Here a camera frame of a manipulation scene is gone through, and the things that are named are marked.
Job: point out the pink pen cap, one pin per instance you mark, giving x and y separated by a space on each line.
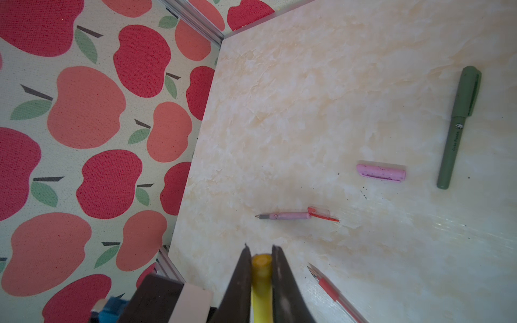
381 172

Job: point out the pink pen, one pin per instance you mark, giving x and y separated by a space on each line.
308 214

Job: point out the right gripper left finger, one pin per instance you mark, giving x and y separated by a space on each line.
236 302

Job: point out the left aluminium corner post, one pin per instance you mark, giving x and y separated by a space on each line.
195 19

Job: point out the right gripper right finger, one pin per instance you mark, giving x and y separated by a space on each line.
288 303

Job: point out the yellow pen cap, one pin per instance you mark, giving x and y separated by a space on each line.
261 295

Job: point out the red pen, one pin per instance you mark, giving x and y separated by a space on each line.
334 293

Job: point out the green pen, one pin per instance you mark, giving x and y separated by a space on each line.
466 96

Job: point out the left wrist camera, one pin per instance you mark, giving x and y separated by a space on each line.
157 299

